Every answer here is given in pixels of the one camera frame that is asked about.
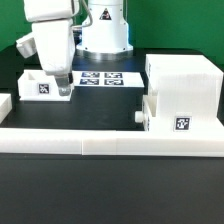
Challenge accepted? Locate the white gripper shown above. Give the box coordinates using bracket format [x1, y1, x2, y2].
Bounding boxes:
[32, 19, 75, 96]

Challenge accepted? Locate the white drawer with tag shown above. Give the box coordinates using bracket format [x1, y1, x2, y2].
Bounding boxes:
[18, 70, 71, 101]
[135, 95, 157, 131]

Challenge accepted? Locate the white drawer front with tag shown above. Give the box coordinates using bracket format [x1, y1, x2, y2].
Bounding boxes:
[135, 95, 157, 131]

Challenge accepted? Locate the white drawer cabinet box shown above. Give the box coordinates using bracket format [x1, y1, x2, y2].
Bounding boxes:
[143, 54, 223, 132]

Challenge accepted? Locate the white marker sheet with tags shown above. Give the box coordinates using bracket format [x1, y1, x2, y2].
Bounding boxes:
[73, 71, 144, 88]

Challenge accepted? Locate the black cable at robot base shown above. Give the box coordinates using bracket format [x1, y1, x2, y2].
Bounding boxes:
[67, 0, 93, 34]

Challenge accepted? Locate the white U-shaped fence wall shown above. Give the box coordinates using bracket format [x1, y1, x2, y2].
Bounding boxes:
[0, 93, 224, 157]

